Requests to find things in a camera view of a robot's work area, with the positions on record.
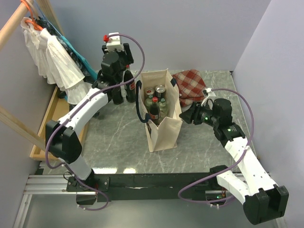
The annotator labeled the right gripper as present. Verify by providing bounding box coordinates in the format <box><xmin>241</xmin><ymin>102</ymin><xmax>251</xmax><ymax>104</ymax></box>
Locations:
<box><xmin>179</xmin><ymin>101</ymin><xmax>219</xmax><ymax>127</ymax></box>

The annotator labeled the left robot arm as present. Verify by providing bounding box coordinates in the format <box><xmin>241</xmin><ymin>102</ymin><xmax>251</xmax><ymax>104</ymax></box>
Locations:
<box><xmin>46</xmin><ymin>43</ymin><xmax>134</xmax><ymax>191</ymax></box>

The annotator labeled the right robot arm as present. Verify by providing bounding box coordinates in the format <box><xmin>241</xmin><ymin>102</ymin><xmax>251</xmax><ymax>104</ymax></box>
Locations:
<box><xmin>178</xmin><ymin>98</ymin><xmax>289</xmax><ymax>225</ymax></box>

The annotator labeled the cream canvas tote bag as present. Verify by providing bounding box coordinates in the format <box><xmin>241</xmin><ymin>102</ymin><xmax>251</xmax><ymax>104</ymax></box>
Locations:
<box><xmin>135</xmin><ymin>69</ymin><xmax>182</xmax><ymax>152</ymax></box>

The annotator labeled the green cap bottle right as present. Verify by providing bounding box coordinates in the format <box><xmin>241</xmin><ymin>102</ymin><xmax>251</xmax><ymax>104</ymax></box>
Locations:
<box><xmin>158</xmin><ymin>98</ymin><xmax>168</xmax><ymax>121</ymax></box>

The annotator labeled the green cap bottle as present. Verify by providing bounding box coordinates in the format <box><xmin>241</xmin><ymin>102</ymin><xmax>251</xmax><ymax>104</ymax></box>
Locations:
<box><xmin>144</xmin><ymin>95</ymin><xmax>153</xmax><ymax>111</ymax></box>
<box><xmin>158</xmin><ymin>98</ymin><xmax>168</xmax><ymax>121</ymax></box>

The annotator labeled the red plaid folded cloth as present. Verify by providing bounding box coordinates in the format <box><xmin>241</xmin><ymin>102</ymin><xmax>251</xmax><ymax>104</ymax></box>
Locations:
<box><xmin>172</xmin><ymin>69</ymin><xmax>206</xmax><ymax>108</ymax></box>

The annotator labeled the teal garment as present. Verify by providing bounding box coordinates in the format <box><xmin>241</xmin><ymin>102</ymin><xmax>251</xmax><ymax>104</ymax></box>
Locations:
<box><xmin>46</xmin><ymin>21</ymin><xmax>97</xmax><ymax>83</ymax></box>

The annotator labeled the tall dark can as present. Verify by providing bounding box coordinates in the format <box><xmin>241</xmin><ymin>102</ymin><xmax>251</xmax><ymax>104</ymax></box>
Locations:
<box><xmin>154</xmin><ymin>85</ymin><xmax>166</xmax><ymax>100</ymax></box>

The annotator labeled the green cap bottle left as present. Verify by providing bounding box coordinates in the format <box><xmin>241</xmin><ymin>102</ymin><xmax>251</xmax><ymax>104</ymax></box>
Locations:
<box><xmin>144</xmin><ymin>95</ymin><xmax>153</xmax><ymax>111</ymax></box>

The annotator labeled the dark floral garment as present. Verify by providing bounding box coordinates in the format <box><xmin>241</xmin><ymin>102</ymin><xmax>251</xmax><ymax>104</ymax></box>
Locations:
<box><xmin>35</xmin><ymin>19</ymin><xmax>100</xmax><ymax>119</ymax></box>

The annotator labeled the white pleated garment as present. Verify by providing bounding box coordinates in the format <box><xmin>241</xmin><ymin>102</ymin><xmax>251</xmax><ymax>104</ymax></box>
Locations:
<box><xmin>20</xmin><ymin>17</ymin><xmax>91</xmax><ymax>105</ymax></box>

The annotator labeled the wooden clothes rack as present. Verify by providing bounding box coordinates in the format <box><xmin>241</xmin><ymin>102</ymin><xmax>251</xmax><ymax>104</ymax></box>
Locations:
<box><xmin>0</xmin><ymin>0</ymin><xmax>91</xmax><ymax>161</ymax></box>

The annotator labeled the orange hanger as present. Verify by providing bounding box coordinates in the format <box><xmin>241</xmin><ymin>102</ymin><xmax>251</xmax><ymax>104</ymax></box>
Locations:
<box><xmin>20</xmin><ymin>0</ymin><xmax>43</xmax><ymax>31</ymax></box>

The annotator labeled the black base beam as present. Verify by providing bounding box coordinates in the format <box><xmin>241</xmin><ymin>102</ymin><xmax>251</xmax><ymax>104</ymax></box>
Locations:
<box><xmin>66</xmin><ymin>172</ymin><xmax>223</xmax><ymax>201</ymax></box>

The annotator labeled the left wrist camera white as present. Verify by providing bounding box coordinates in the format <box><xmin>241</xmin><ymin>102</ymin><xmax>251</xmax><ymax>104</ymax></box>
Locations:
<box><xmin>103</xmin><ymin>32</ymin><xmax>124</xmax><ymax>52</ymax></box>

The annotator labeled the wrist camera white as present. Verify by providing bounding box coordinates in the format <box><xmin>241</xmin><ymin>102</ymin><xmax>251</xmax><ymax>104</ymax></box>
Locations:
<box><xmin>103</xmin><ymin>32</ymin><xmax>124</xmax><ymax>52</ymax></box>
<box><xmin>201</xmin><ymin>88</ymin><xmax>216</xmax><ymax>106</ymax></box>

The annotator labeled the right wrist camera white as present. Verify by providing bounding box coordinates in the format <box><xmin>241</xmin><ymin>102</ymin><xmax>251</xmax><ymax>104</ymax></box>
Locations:
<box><xmin>201</xmin><ymin>88</ymin><xmax>216</xmax><ymax>106</ymax></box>

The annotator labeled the aluminium frame rail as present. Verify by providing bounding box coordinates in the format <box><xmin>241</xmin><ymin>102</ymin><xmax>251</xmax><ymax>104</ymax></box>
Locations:
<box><xmin>13</xmin><ymin>174</ymin><xmax>72</xmax><ymax>228</ymax></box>

